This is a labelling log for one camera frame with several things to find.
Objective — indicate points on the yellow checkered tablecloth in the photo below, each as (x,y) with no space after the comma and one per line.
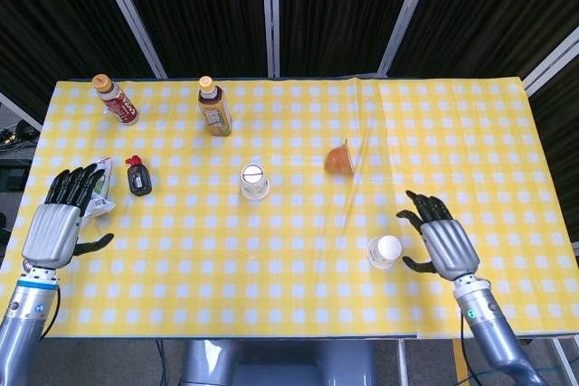
(289,277)

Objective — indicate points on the yellow tea bottle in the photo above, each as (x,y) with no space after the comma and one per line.
(214,110)

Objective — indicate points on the red coffee bottle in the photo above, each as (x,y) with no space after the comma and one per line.
(118,103)

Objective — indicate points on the metal table leg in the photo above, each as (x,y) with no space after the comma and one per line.
(562,359)
(402,363)

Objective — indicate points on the silver aluminium frame bar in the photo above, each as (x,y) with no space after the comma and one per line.
(18,110)
(552,65)
(131,20)
(270,15)
(407,15)

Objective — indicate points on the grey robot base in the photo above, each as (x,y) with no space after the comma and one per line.
(271,363)

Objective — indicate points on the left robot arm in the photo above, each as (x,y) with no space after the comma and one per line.
(22,322)

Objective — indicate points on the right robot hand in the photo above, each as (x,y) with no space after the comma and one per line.
(450,246)

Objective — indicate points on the paper cup with line mark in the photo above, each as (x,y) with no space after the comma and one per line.
(253,180)

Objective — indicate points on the white green snack packet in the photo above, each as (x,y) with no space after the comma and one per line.
(100,206)

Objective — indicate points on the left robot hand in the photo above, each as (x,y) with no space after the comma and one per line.
(52,232)

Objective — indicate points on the small black sauce bottle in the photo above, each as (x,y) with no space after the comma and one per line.
(139,180)

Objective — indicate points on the orange jelly cup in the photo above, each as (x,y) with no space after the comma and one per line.
(339,161)

